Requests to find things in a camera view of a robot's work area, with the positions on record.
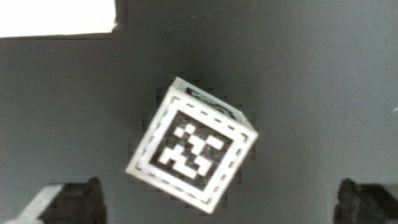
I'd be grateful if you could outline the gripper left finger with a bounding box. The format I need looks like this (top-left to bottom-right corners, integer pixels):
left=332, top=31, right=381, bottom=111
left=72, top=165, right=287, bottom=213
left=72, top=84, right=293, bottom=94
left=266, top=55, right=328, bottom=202
left=5, top=176, right=108, bottom=224

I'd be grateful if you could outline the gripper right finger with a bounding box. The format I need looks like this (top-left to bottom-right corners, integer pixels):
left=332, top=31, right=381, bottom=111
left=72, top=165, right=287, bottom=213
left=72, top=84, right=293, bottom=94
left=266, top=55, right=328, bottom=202
left=332, top=178, right=398, bottom=224

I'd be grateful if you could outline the white tagged cube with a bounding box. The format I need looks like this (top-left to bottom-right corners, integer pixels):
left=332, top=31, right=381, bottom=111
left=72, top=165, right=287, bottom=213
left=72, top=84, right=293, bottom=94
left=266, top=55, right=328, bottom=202
left=126, top=79, right=257, bottom=212

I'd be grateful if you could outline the white marker base plate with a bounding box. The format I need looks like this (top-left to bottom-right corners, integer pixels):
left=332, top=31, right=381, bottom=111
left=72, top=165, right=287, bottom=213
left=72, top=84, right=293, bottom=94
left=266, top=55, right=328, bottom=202
left=0, top=0, right=115, bottom=38

